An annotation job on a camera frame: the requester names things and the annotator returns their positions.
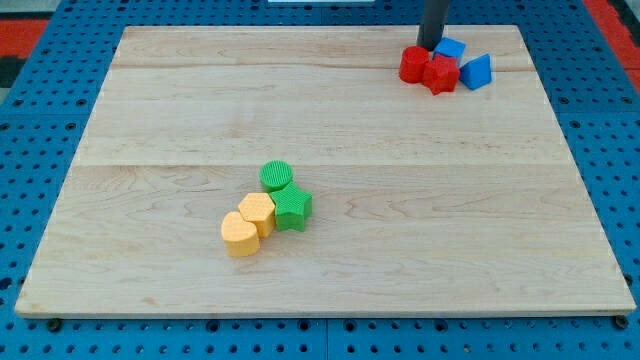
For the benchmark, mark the blue cube block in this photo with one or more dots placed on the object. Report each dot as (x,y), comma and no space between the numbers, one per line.
(450,48)

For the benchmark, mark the blue triangle block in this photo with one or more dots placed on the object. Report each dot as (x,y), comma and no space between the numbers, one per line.
(477,72)

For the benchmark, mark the green star block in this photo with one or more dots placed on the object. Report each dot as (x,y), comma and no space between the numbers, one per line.
(293,206)

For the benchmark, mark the green cylinder block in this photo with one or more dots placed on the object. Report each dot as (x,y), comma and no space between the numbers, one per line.
(275,175)

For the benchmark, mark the yellow hexagon block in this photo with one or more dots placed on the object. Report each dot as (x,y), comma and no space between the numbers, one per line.
(259,209)

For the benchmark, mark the yellow heart block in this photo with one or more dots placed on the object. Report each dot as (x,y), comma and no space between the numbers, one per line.
(240,237)

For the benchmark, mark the light wooden board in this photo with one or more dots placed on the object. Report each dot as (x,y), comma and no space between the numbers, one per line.
(464,204)

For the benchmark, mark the red cylinder block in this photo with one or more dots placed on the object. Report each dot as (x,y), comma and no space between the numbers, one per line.
(413,63)

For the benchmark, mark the red star block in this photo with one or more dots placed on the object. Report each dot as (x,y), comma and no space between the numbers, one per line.
(441,74)

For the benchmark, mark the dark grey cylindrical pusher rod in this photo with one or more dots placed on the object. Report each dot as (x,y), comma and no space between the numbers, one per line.
(432,23)

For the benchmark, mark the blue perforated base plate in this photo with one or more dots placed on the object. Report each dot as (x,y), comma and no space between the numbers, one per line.
(590,88)

